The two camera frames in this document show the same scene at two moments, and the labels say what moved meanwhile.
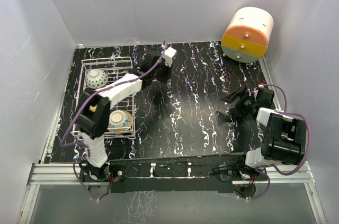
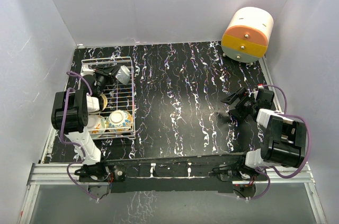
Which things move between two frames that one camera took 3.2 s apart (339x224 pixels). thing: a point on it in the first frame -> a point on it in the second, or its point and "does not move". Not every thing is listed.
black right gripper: [238, 111] does not move
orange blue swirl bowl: [119, 118] does not move
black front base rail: [186, 174] does not move
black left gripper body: [161, 73] -> [103, 80]
